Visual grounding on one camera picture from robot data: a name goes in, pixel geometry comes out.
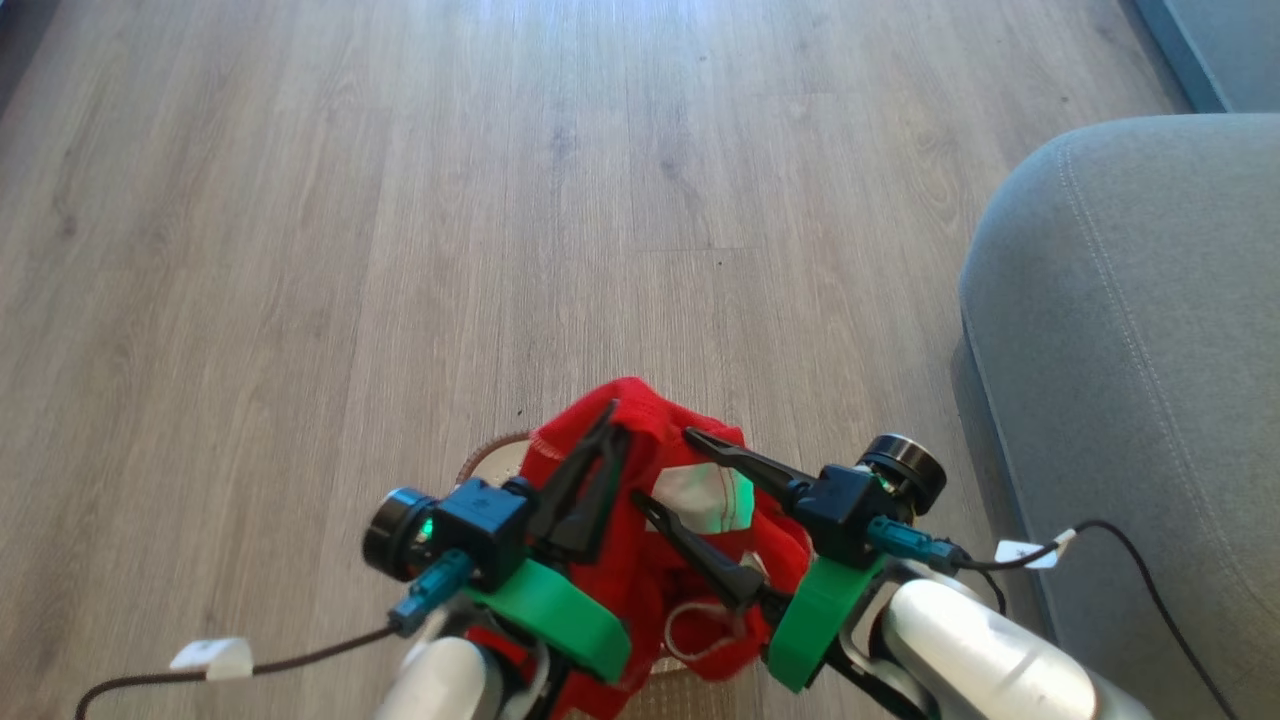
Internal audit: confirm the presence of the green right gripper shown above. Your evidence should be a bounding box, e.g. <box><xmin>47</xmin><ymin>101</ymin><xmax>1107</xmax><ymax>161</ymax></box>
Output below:
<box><xmin>631</xmin><ymin>427</ymin><xmax>887</xmax><ymax>694</ymax></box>

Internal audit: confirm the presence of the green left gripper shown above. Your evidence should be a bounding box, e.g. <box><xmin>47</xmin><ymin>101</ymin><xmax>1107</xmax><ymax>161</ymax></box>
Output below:
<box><xmin>464</xmin><ymin>400</ymin><xmax>632</xmax><ymax>684</ymax></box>

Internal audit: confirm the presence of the red clothing item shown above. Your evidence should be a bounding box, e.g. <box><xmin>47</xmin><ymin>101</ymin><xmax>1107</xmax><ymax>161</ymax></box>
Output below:
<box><xmin>465</xmin><ymin>376</ymin><xmax>814</xmax><ymax>720</ymax></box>

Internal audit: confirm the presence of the woven laundry basket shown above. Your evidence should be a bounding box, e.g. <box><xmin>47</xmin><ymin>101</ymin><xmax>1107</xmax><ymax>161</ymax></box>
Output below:
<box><xmin>454</xmin><ymin>429</ymin><xmax>706</xmax><ymax>720</ymax></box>

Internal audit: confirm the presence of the grey fabric sofa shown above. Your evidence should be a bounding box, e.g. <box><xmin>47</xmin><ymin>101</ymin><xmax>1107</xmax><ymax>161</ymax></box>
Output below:
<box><xmin>957</xmin><ymin>113</ymin><xmax>1280</xmax><ymax>720</ymax></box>

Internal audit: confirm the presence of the white cable label tag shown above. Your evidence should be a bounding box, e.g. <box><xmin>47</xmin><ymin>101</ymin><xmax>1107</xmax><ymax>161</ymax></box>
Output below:
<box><xmin>169</xmin><ymin>637</ymin><xmax>255</xmax><ymax>683</ymax></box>
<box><xmin>994</xmin><ymin>527</ymin><xmax>1078</xmax><ymax>572</ymax></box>

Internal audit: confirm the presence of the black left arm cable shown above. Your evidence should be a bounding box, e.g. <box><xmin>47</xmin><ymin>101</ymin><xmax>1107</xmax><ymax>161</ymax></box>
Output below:
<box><xmin>75</xmin><ymin>548</ymin><xmax>477</xmax><ymax>720</ymax></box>

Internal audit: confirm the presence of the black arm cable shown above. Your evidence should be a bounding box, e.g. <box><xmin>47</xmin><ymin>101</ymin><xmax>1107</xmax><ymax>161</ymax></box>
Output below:
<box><xmin>867</xmin><ymin>515</ymin><xmax>1241</xmax><ymax>720</ymax></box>
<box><xmin>75</xmin><ymin>548</ymin><xmax>477</xmax><ymax>720</ymax></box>

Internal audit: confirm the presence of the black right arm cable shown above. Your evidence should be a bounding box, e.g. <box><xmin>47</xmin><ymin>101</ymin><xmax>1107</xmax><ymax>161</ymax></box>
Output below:
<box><xmin>867</xmin><ymin>515</ymin><xmax>1241</xmax><ymax>720</ymax></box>

